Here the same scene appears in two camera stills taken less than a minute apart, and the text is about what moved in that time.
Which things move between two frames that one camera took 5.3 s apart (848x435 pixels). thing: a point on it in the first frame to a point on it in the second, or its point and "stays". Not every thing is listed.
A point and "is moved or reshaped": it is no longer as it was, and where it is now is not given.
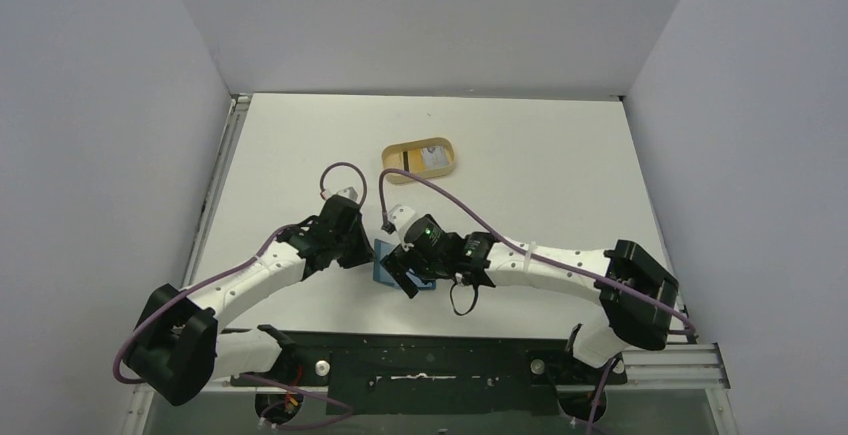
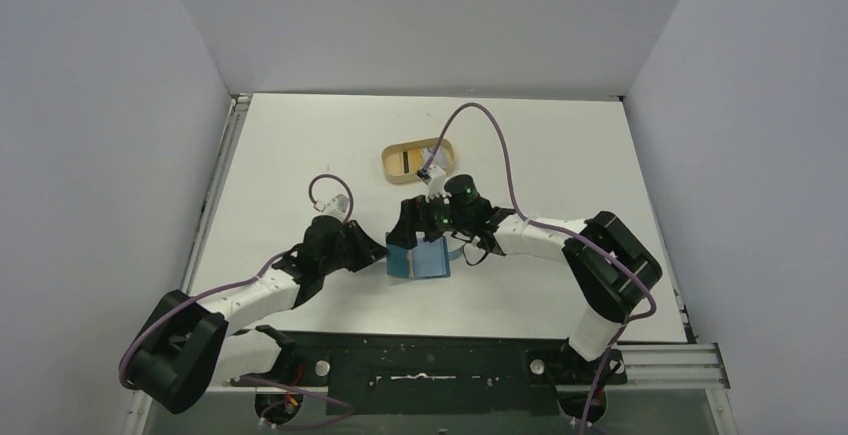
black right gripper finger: (395, 263) to (404, 233)
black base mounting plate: (437, 376) stays
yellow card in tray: (416, 161) stays
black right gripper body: (405, 267) to (411, 218)
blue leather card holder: (382, 276) is moved or reshaped
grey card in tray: (435, 157) stays
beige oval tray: (425, 157) stays
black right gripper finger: (431, 270) to (433, 223)
